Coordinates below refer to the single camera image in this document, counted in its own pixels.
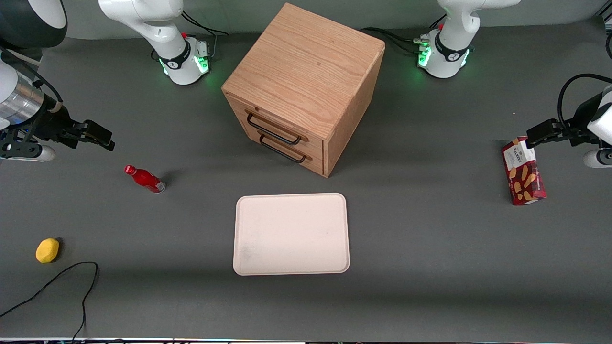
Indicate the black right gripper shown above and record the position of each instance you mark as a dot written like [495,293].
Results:
[49,123]

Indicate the oak wooden drawer cabinet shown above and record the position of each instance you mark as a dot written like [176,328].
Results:
[311,62]

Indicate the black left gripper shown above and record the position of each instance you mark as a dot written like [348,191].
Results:
[577,123]

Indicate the red bottle with silver base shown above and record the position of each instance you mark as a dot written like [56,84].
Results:
[146,179]

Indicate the yellow lemon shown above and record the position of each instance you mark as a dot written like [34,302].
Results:
[47,251]

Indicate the cream rectangular plastic tray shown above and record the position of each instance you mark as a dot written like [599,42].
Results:
[291,234]

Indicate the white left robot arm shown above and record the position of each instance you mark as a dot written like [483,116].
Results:
[449,52]

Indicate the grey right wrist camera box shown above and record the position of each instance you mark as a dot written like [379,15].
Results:
[45,154]

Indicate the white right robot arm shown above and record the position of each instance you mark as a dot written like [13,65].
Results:
[167,28]

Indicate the red shortbread cookie box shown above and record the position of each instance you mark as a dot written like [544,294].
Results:
[523,179]

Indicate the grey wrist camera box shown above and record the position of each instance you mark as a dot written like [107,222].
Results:
[597,158]
[45,154]

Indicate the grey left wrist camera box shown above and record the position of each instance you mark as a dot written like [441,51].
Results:
[597,158]

